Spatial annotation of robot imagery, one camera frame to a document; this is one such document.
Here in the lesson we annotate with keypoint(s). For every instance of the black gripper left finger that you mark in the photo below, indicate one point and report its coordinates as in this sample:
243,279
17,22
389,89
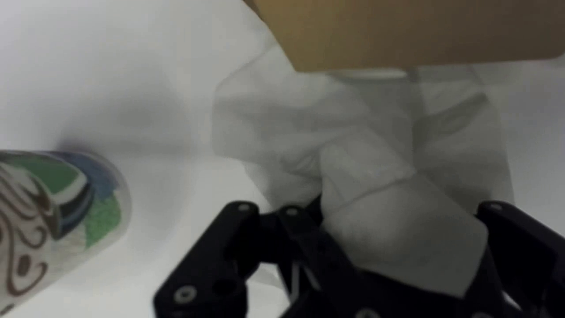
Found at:
206,271

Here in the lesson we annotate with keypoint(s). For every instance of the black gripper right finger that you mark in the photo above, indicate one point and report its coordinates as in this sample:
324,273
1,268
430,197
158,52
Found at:
523,266

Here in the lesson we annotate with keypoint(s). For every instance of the white napkin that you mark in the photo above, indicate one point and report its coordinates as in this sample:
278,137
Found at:
365,178

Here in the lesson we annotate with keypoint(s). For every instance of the patterned paper cup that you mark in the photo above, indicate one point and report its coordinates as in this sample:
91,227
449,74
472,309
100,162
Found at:
54,224

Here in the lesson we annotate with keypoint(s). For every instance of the brown cardboard box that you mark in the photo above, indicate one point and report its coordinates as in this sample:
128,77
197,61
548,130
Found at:
412,29

